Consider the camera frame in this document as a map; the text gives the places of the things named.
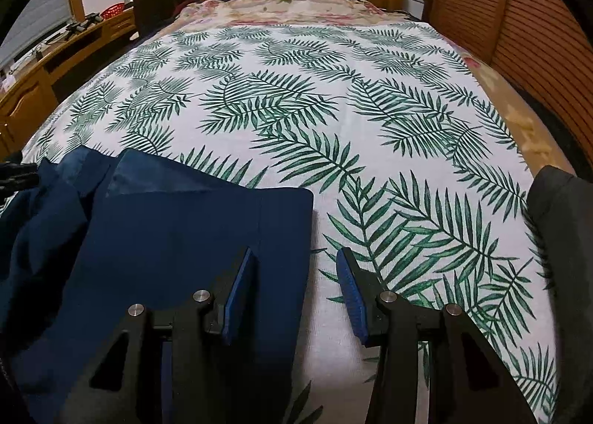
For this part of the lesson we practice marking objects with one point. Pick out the leaf print bed sheet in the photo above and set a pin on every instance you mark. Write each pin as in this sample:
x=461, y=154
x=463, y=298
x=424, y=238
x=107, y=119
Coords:
x=324, y=104

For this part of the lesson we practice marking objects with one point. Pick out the black chair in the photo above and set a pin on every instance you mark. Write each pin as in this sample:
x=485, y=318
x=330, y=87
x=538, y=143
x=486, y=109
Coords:
x=155, y=7

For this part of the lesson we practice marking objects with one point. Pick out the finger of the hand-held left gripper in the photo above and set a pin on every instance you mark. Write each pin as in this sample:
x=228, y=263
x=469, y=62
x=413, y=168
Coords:
x=18, y=176

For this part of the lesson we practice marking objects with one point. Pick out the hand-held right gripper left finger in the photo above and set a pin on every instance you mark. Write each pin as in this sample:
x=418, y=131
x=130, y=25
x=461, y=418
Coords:
x=236, y=296

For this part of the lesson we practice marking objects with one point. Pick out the red basket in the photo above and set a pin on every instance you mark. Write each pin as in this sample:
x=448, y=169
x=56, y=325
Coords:
x=112, y=11

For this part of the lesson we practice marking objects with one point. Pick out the floral blanket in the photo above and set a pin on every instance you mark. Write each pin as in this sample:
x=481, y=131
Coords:
x=287, y=11

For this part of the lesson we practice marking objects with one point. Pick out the navy blue suit jacket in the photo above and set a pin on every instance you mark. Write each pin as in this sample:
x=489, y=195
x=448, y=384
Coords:
x=185, y=229

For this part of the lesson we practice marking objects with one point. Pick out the dark grey cloth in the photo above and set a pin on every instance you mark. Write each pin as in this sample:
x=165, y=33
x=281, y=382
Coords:
x=563, y=238

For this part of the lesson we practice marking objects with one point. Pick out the wooden louvered wardrobe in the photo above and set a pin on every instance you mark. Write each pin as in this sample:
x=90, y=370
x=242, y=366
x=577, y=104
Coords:
x=519, y=25

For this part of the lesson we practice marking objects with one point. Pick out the grey window blind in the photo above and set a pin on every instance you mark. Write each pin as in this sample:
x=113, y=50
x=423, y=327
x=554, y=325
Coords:
x=41, y=21

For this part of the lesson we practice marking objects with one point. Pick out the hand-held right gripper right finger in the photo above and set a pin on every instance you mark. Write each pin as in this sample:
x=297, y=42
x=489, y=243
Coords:
x=352, y=296

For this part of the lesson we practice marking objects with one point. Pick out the wooden desk with cabinets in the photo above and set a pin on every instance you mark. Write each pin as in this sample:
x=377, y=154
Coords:
x=28, y=99

